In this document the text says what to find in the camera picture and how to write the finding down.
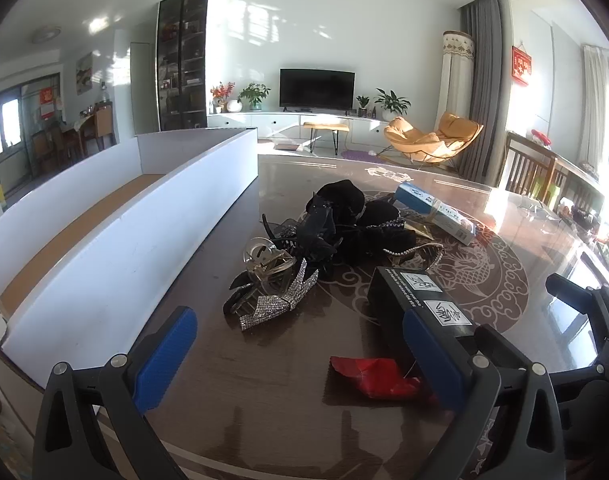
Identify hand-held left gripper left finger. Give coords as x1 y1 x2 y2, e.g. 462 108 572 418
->
32 306 198 480

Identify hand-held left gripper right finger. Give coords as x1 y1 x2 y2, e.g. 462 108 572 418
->
402 308 568 480

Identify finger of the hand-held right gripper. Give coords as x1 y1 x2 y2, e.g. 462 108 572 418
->
545 274 609 361
549 360 609 436

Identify black cardboard box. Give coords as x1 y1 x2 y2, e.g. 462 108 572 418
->
367 266 475 361

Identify red foil packet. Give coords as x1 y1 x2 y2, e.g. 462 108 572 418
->
329 356 435 401

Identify black claw hair clip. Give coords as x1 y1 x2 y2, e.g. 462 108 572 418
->
223 270 265 318

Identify rhinestone headband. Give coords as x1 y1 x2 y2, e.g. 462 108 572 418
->
385 240 445 271

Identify rhinestone bow hair clip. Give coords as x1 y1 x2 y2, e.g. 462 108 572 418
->
239 257 319 332

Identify long white cardboard box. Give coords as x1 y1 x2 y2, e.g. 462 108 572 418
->
0 127 259 391

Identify clear plastic claw clip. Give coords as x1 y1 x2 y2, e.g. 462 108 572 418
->
242 237 295 293

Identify tan paper packet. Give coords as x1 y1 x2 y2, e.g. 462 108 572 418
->
405 220 435 241

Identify black scrunchie beaded trim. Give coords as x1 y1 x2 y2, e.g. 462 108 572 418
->
357 200 405 261

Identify blue and white carton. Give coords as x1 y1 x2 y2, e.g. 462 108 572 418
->
395 181 478 247

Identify black flower hair clip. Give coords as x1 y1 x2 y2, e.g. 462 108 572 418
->
262 200 345 281

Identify black velvet scrunchie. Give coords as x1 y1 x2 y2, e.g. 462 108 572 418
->
309 180 368 221

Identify brown patterned glass desktop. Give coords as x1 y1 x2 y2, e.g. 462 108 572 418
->
0 152 609 480

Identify clear plastic item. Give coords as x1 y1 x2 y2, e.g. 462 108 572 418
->
515 195 555 221

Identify wooden slatted chair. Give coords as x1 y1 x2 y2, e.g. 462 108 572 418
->
505 131 558 201

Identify white sheer curtain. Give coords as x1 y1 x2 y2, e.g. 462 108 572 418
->
582 45 609 171

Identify orange lounge chair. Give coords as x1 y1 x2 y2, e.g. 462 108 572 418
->
383 112 484 171

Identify grey curtain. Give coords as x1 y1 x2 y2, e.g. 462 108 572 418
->
457 0 505 186

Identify wooden dining furniture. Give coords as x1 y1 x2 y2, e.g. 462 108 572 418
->
32 102 118 166

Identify cloth-covered standing air conditioner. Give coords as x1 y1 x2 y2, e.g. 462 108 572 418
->
442 30 478 131

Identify white television console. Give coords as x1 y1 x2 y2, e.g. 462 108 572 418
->
207 110 400 151

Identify wooden bench hairpin legs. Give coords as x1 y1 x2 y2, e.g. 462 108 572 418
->
303 121 351 155

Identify large leafy potted plant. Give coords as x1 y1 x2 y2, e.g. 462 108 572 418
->
375 89 411 122

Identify red flower plant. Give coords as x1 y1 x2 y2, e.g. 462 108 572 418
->
210 82 235 113

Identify green potted plant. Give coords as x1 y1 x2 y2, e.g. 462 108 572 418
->
237 82 271 111

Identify dark glass display cabinet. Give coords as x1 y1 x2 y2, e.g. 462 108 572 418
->
157 0 209 133

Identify black flat television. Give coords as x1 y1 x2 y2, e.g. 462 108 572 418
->
279 67 356 111

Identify red wall hanging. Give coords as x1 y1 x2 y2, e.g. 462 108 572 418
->
511 45 533 87

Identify framed wall painting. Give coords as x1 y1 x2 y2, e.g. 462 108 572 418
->
75 52 94 95

